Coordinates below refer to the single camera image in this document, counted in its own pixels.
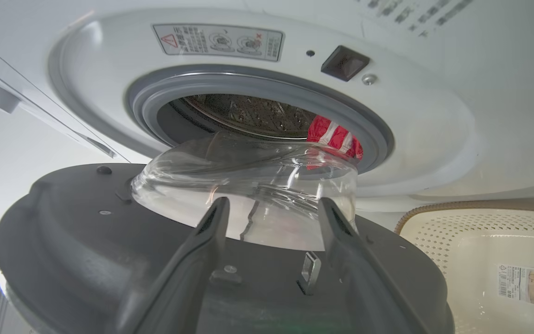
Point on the red garment with white stripes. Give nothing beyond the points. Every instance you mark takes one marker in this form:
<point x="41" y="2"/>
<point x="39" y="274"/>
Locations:
<point x="334" y="134"/>

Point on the steel washer drum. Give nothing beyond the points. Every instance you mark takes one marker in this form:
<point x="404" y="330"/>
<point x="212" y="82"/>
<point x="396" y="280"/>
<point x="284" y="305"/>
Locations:
<point x="248" y="113"/>

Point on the white front-load washing machine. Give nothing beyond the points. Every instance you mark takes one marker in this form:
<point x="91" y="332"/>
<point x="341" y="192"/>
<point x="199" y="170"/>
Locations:
<point x="434" y="139"/>

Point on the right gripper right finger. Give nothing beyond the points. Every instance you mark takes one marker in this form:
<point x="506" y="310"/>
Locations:
<point x="359" y="287"/>

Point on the grey round washer door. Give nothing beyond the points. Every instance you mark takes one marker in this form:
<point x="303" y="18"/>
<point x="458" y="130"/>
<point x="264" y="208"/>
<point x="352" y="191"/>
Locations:
<point x="63" y="241"/>

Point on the paper label on basket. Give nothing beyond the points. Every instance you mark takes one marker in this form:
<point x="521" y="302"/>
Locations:
<point x="526" y="285"/>

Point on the warning sticker on washer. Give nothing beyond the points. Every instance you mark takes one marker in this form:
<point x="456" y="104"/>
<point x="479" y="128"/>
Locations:
<point x="218" y="42"/>

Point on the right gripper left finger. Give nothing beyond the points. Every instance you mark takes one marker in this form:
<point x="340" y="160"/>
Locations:
<point x="188" y="278"/>

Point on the cream perforated laundry basket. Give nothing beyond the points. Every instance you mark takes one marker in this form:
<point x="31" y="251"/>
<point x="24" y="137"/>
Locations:
<point x="471" y="250"/>

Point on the black door latch socket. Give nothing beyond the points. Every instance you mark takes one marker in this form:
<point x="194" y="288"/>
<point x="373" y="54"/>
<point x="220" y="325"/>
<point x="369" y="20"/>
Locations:
<point x="345" y="62"/>

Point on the grey rubber door gasket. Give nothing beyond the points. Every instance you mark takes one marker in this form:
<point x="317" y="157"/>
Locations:
<point x="257" y="81"/>

